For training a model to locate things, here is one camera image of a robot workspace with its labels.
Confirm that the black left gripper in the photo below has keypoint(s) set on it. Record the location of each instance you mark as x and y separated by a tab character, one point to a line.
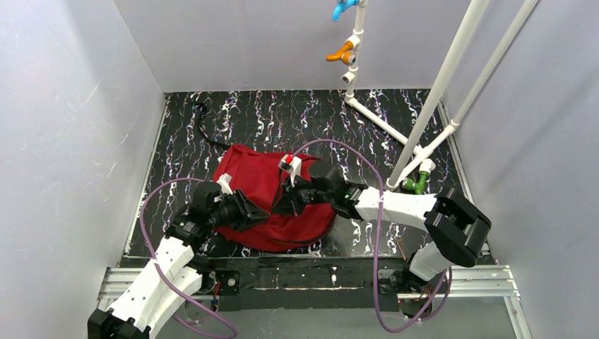
240	210

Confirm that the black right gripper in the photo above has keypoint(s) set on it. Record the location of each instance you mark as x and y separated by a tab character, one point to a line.
296	193

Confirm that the red student backpack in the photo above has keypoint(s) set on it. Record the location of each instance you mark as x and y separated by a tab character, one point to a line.
259	177

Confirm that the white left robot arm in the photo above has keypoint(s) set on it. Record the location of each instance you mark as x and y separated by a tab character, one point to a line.
167	280

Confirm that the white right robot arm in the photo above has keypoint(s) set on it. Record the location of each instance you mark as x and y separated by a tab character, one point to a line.
458	229

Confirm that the green pipe valve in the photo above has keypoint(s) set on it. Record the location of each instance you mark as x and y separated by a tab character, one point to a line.
419	186

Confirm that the orange pipe valve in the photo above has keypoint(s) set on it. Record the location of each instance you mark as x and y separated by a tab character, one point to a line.
344	54

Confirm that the blue pipe valve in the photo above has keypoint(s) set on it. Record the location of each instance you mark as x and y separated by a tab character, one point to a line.
341	7

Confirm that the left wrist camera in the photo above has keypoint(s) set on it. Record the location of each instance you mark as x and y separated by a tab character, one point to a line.
225	182

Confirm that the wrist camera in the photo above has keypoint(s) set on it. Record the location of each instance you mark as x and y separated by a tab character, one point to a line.
225	182
292	165

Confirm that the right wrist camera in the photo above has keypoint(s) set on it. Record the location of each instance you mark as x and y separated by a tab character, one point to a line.
292	165

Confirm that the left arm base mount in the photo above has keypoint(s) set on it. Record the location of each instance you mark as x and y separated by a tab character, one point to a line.
220	290

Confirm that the white PVC pipe frame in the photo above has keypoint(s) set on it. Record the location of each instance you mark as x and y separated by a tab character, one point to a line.
421	44

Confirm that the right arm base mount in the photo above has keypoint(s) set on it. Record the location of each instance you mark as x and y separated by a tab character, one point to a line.
398	282

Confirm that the aluminium front rail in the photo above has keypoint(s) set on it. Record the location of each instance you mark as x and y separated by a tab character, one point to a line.
331	286

